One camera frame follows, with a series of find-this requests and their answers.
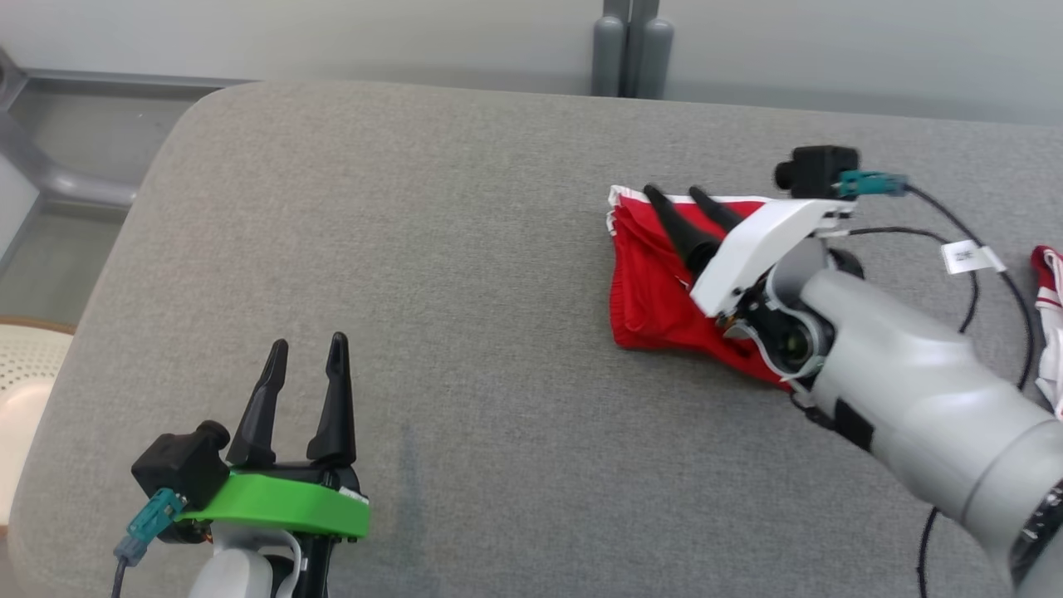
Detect cream perforated laundry basket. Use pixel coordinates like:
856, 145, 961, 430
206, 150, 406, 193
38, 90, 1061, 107
0, 316, 77, 537

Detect red basketball jersey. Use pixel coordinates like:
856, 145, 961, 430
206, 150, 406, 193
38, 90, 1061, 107
1030, 245, 1063, 421

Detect red shorts with white trim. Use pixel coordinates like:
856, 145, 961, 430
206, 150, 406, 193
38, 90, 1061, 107
606, 184, 800, 392

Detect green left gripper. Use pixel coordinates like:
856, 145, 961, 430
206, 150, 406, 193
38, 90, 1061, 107
174, 332, 371, 541

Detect thin black right gripper cable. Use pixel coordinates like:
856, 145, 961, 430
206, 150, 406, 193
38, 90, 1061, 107
845, 226, 981, 335

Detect grey metal pipe frame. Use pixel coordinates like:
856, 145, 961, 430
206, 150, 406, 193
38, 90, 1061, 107
0, 48, 254, 275

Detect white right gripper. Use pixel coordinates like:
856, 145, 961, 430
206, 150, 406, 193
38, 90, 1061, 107
644, 184, 857, 319

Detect grey double partition post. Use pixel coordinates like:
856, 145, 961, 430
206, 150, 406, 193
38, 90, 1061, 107
591, 0, 676, 100

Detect grey fabric sofa seat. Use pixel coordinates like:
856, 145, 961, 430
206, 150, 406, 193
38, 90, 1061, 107
4, 79, 1063, 598

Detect white right cable label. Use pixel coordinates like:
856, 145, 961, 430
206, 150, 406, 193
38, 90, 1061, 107
940, 239, 1008, 276

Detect black right cable teal plug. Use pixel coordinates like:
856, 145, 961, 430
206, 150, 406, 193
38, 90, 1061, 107
839, 170, 1040, 598

